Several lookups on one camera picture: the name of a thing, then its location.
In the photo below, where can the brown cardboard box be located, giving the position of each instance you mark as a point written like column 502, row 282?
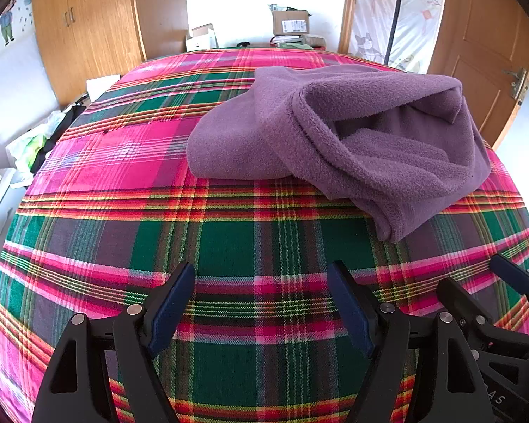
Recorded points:
column 291, row 22

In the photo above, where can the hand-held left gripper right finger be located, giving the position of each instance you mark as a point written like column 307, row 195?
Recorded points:
column 352, row 315

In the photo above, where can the green plastic bag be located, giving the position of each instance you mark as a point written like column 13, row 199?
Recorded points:
column 26, row 145

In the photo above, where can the printed door curtain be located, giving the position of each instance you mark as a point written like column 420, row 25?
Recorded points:
column 419, row 17

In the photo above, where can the grey drawer cabinet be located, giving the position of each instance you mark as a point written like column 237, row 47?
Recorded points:
column 2, row 229

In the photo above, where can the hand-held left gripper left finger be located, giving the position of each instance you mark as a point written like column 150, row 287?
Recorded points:
column 172, row 310

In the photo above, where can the white open box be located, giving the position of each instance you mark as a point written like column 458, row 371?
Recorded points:
column 201, row 37

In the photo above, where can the purple fleece towel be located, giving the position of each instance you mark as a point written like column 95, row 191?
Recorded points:
column 335, row 141

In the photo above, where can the wooden wardrobe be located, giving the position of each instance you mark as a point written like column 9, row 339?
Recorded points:
column 97, row 22

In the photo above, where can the black cloth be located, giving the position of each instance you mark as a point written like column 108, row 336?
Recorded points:
column 64, row 127

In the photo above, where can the plaid bed sheet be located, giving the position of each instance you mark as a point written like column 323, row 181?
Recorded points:
column 202, row 238

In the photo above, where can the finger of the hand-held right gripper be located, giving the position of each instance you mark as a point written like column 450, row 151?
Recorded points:
column 458, row 299
column 511, row 273

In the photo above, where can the wooden door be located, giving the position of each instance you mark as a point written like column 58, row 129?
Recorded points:
column 485, row 35

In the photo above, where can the cartoon wall sticker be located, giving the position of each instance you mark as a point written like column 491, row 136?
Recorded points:
column 9, row 17

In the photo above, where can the wooden door frame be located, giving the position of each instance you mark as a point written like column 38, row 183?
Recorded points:
column 348, row 9

